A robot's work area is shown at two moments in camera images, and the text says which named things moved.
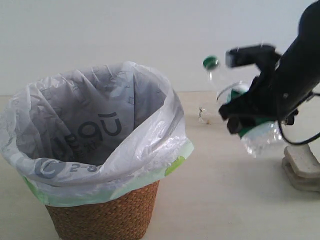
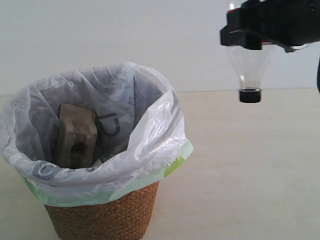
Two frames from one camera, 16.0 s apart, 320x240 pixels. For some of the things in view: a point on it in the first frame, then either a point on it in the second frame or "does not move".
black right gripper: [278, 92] -> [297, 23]
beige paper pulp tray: [302, 167] -> [78, 135]
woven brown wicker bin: [128, 217] does not move
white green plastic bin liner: [92, 131] does not move
